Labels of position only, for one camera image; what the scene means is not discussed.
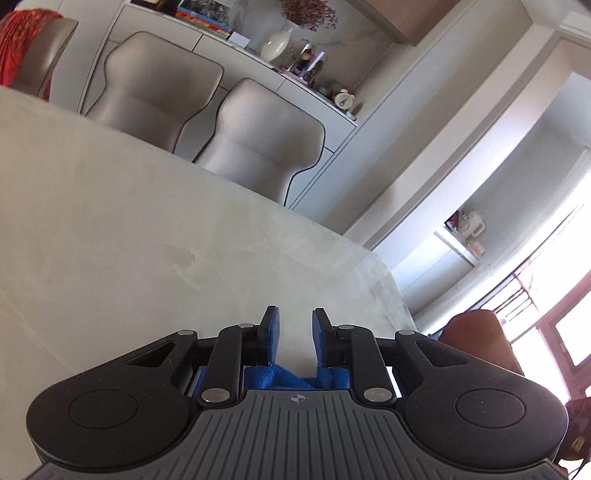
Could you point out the blue microfiber towel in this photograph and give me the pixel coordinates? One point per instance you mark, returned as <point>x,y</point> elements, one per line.
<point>275,377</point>

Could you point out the red patterned cloth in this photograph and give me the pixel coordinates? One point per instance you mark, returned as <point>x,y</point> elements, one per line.
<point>18,29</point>

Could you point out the beige chair middle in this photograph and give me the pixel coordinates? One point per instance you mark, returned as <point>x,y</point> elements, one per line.
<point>153,88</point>

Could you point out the white ceramic vase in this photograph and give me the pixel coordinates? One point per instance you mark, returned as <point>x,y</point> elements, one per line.
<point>275,44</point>

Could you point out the beige chair with red cloth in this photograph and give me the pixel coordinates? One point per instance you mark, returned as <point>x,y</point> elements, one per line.
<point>35,72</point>

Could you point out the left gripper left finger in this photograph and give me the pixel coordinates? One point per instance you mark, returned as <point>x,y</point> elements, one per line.
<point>224,359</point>

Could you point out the white sideboard cabinet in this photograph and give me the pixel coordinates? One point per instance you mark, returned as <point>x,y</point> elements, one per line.
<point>237,64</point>

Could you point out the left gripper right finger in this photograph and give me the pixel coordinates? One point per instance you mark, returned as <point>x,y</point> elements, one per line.
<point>356,350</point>

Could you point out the stack of books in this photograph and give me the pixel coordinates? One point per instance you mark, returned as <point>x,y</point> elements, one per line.
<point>209,15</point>

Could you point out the small alarm clock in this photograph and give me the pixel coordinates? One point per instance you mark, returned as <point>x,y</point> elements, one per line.
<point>344,100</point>

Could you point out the beige chair right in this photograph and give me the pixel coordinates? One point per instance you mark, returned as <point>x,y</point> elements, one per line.
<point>261,141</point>

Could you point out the photo frame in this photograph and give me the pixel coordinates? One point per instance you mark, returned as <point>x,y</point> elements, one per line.
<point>309,64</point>

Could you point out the white electric kettle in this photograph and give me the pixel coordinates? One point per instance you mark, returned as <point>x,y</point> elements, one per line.
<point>471,224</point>

